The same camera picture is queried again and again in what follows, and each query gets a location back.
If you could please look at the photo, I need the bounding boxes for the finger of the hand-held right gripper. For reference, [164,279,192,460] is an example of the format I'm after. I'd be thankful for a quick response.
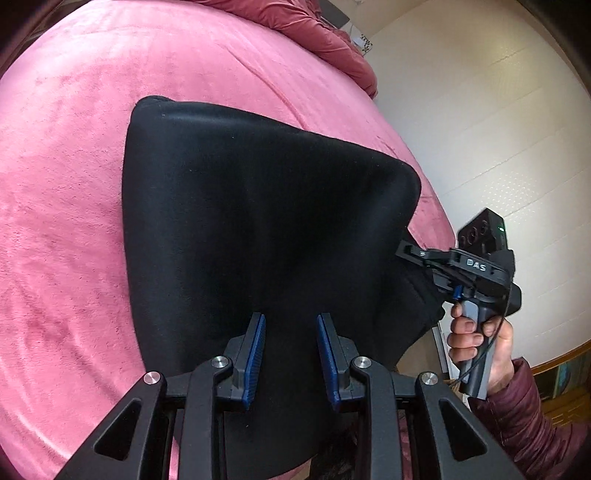
[431,269,465,304]
[395,242,455,272]

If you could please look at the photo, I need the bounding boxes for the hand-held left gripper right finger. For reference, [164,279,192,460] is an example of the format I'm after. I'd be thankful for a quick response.
[315,312,527,480]

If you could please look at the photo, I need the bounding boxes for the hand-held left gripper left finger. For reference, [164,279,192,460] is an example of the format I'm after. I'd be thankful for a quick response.
[55,312,269,480]

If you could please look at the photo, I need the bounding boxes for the black pants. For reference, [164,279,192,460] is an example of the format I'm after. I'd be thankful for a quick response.
[122,95,447,480]

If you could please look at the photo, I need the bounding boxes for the person's right forearm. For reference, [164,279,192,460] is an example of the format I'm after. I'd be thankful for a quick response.
[468,357,591,480]

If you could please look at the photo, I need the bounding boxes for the person's right hand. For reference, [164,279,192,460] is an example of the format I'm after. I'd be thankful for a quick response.
[447,302,516,396]

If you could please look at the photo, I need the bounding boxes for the wooden bookshelf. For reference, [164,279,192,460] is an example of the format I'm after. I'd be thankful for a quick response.
[530,340,591,417]

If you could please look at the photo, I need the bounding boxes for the red quilt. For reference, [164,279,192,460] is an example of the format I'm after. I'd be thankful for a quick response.
[203,0,380,101]

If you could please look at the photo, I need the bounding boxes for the dark grey headboard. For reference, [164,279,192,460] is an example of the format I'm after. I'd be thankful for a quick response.
[318,0,352,29]

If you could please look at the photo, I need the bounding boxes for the pink bed blanket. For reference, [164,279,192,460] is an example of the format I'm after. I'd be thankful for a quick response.
[0,0,456,480]

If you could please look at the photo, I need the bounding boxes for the floral wall decal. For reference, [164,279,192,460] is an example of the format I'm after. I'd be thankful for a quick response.
[352,28,376,52]

